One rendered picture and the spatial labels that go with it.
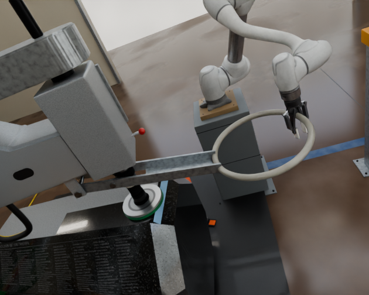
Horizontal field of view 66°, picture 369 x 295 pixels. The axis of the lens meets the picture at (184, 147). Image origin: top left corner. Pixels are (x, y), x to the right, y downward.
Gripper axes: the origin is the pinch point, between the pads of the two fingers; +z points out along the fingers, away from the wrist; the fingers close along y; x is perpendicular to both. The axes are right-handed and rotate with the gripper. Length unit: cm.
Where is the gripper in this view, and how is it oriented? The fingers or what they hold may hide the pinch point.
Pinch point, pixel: (300, 130)
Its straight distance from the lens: 155.4
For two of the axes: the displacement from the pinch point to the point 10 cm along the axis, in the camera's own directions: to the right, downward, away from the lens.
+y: -8.3, 5.5, -1.2
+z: 4.2, 7.4, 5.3
